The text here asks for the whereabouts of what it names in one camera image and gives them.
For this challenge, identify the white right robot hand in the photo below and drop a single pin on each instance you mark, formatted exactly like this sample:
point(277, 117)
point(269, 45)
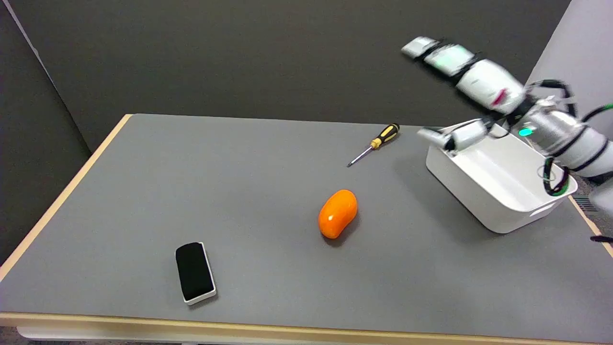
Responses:
point(486, 84)

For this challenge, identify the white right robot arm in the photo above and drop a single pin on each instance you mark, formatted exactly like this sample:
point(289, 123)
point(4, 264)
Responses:
point(570, 136)

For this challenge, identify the orange mango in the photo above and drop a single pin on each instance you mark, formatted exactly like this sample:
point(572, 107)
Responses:
point(337, 213)

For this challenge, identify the white plastic bin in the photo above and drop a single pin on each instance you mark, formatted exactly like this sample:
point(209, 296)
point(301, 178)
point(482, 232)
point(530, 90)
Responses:
point(498, 184)

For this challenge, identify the black white board eraser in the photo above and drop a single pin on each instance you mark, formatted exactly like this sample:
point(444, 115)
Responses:
point(195, 272)

